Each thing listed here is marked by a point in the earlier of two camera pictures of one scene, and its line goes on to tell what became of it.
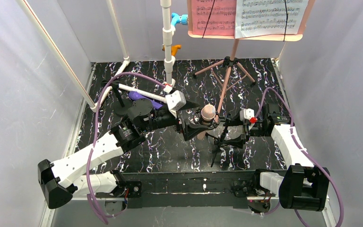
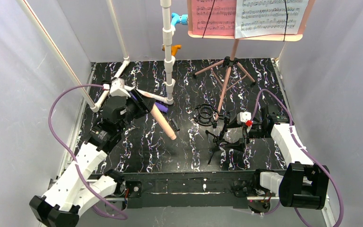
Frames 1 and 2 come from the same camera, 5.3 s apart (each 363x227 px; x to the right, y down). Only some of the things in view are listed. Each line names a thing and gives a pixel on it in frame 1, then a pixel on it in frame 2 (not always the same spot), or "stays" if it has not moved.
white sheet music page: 258,18 stays
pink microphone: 208,113 -> 162,123
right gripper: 242,130 stays
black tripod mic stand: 219,117 stays
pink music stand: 233,61 stays
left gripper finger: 189,104 -> 146,106
